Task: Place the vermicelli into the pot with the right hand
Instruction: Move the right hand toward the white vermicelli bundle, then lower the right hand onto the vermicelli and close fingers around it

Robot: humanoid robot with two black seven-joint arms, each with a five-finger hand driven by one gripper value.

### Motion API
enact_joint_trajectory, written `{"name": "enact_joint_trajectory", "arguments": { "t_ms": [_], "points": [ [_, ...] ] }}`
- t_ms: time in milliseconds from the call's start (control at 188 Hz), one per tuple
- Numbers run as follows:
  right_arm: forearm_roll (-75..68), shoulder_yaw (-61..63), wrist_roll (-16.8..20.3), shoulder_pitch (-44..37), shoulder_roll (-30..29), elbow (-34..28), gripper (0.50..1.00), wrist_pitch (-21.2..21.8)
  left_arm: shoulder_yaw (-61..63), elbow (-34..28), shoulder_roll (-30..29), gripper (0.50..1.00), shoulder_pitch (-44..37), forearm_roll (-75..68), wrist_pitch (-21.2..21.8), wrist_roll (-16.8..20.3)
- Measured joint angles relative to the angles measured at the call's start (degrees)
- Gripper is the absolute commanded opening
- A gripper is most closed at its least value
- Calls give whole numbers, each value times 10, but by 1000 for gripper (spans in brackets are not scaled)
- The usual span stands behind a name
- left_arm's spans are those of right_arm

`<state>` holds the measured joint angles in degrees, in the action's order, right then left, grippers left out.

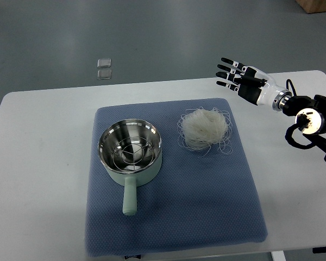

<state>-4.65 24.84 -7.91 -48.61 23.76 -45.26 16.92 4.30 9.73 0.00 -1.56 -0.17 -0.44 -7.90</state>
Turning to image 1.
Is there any mint green steel pot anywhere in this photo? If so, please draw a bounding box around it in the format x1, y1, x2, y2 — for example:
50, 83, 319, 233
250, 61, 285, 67
98, 119, 162, 216

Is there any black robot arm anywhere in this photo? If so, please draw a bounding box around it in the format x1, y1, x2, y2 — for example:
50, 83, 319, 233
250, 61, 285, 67
278, 95, 326, 162

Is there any wire steaming rack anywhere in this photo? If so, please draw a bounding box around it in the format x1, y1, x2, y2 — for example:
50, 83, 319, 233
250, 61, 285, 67
112, 136, 154, 172

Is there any white vermicelli noodle nest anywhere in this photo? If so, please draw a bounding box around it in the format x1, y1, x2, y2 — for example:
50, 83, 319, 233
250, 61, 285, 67
177, 107, 233, 155

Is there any brown cardboard box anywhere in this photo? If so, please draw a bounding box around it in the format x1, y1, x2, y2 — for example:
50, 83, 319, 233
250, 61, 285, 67
301, 0, 326, 14

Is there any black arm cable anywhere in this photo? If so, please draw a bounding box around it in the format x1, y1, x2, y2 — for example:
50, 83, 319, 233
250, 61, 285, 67
285, 78, 298, 97

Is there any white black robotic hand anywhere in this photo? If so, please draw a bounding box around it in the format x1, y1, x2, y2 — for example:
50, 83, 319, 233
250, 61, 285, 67
216, 58, 293, 111

